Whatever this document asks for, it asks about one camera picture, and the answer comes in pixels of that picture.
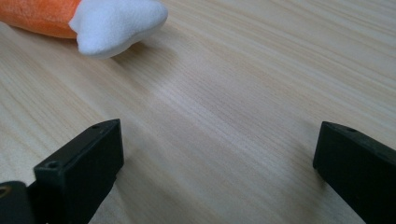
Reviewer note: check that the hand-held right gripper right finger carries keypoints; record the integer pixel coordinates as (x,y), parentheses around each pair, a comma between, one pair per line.
(358,168)

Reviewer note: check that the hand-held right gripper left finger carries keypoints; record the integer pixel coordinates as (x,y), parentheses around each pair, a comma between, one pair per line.
(81,165)

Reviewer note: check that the orange and white plush toy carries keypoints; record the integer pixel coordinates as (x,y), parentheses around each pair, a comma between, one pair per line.
(109,26)

